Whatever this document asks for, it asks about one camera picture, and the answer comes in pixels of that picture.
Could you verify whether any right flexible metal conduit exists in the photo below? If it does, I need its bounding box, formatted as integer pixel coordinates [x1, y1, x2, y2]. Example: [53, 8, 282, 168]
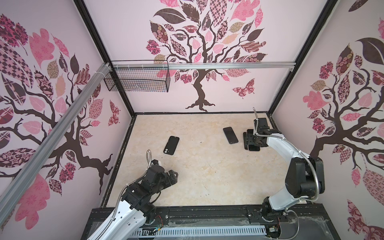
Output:
[254, 112, 323, 210]

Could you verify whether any silver aluminium side bar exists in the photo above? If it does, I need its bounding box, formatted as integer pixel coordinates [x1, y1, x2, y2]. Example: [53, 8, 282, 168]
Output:
[1, 63, 111, 223]

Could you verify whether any left flexible metal conduit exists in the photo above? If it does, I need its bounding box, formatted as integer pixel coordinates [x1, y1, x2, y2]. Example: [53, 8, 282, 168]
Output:
[88, 150, 152, 240]

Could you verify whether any black right corner post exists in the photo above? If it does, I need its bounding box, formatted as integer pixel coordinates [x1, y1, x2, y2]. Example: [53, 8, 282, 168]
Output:
[268, 0, 339, 116]

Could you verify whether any black wire basket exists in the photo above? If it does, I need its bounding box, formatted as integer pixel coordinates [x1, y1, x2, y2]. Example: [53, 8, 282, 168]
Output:
[104, 60, 171, 93]

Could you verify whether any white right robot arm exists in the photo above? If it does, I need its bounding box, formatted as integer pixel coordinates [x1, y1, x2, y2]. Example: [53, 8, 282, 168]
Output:
[243, 118, 325, 221]

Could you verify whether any silver aluminium crossbar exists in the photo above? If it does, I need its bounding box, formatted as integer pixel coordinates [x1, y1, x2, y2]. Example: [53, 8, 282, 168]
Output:
[113, 62, 296, 70]

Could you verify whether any black corner frame post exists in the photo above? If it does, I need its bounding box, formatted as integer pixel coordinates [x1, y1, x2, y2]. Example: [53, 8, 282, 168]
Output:
[74, 0, 136, 117]

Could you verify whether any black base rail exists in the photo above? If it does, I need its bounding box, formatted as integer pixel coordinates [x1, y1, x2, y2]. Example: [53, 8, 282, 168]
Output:
[80, 203, 340, 240]

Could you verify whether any white slotted cable duct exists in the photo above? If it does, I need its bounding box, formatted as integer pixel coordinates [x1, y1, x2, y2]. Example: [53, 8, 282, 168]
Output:
[128, 226, 267, 239]

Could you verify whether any dark smartphone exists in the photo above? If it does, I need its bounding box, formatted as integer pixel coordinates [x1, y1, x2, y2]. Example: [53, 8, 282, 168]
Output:
[223, 127, 239, 145]

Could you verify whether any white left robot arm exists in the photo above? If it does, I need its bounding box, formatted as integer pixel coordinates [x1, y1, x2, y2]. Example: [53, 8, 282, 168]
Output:
[88, 163, 179, 240]

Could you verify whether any flexible metal conduit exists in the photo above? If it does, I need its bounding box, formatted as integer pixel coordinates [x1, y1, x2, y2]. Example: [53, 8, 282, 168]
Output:
[88, 150, 152, 240]
[254, 112, 323, 210]

